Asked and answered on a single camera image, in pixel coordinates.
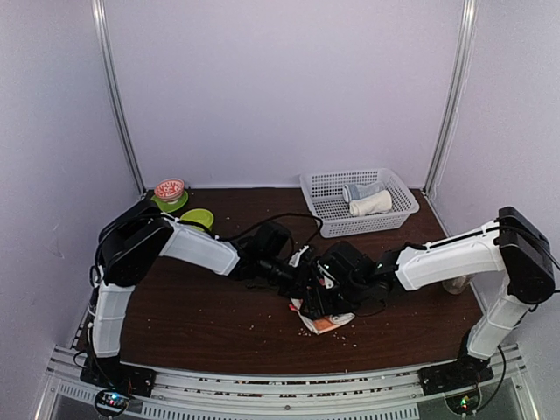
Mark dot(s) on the orange patterned towel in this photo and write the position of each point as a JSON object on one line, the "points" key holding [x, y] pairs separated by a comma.
{"points": [[321, 325]]}

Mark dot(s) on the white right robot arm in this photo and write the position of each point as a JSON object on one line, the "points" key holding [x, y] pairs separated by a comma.
{"points": [[509, 244]]}

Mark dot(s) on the left aluminium post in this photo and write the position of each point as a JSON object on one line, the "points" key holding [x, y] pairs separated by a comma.
{"points": [[115, 98]]}

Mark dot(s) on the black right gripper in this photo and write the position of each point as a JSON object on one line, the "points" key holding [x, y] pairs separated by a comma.
{"points": [[324, 307]]}

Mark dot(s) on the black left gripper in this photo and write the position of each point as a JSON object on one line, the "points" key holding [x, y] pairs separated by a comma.
{"points": [[304, 276]]}

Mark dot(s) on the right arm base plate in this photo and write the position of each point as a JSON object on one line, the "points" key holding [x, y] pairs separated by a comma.
{"points": [[450, 377]]}

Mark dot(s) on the red patterned bowl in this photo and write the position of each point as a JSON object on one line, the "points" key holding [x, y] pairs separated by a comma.
{"points": [[170, 190]]}

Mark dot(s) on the white plastic basket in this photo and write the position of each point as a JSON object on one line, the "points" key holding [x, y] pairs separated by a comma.
{"points": [[323, 195]]}

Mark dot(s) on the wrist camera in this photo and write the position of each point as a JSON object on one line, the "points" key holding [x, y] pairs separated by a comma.
{"points": [[269, 239], [343, 260]]}

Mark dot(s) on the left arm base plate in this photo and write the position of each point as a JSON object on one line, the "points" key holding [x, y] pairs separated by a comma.
{"points": [[127, 380]]}

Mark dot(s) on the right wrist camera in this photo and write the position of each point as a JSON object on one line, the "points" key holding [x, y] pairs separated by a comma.
{"points": [[343, 260]]}

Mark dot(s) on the green bowl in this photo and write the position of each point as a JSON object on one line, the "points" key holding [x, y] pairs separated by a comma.
{"points": [[201, 219]]}

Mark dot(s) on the right aluminium post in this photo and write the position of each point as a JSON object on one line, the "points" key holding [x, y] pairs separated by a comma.
{"points": [[451, 108]]}

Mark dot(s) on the aluminium post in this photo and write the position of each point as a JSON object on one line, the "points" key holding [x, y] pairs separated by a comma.
{"points": [[451, 108], [115, 98]]}

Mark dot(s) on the aluminium front rail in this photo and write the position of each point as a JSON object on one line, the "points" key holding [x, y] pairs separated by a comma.
{"points": [[394, 393]]}

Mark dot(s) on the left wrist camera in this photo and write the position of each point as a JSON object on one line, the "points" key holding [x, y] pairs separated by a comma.
{"points": [[269, 239]]}

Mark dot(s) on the green plate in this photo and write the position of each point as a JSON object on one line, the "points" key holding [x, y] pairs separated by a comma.
{"points": [[170, 207]]}

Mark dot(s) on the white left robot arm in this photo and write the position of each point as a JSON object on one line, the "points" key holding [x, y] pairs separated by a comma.
{"points": [[131, 243]]}

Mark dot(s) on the rolled grey towel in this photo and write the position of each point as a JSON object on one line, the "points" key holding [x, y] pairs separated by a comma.
{"points": [[351, 192]]}

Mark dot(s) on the white towel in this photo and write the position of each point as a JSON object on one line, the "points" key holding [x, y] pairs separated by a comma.
{"points": [[378, 203]]}

